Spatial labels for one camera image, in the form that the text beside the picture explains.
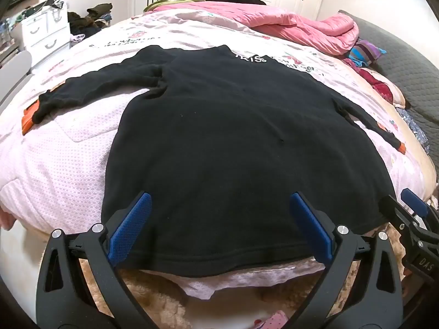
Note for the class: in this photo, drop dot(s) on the green blanket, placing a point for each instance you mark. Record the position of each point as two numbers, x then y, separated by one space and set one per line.
171 1

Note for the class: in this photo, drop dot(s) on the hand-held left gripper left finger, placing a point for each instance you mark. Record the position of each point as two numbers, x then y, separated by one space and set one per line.
132 221

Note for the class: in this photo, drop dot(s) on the red cloth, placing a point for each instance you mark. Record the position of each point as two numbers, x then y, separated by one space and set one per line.
377 85

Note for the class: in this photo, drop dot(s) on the pink strawberry printed bed cover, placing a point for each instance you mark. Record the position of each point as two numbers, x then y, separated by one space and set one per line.
61 164

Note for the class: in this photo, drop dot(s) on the colourful striped cloth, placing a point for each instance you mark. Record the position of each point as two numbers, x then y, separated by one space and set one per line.
365 53

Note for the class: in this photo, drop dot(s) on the brown fluffy blanket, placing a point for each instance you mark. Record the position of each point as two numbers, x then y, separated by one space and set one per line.
157 303

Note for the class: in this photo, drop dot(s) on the blue floral cloth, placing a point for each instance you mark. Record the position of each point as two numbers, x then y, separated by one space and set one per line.
416 126

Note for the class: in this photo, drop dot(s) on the white drawer cabinet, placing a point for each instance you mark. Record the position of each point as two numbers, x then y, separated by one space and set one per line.
46 31

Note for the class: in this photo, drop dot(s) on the black sweater with orange cuffs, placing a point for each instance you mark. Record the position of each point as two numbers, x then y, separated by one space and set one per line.
223 150

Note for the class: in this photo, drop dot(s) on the pink quilt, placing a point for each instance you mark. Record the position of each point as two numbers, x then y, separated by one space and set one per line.
291 24

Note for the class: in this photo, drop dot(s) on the grey quilted headboard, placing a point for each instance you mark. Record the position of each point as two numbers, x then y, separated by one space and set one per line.
404 58

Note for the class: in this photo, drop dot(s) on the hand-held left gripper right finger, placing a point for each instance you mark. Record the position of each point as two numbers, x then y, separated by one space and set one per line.
310 222

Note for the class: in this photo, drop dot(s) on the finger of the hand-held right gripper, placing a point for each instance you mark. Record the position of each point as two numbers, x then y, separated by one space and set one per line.
413 200
394 209

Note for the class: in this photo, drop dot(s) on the peach bed sheet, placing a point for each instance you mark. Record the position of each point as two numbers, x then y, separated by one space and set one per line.
416 164

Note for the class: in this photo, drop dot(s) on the pink dotted cloth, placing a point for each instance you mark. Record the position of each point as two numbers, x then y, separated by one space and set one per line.
272 320

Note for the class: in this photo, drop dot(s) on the pile of dark clothes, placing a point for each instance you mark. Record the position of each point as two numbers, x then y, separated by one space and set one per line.
92 15

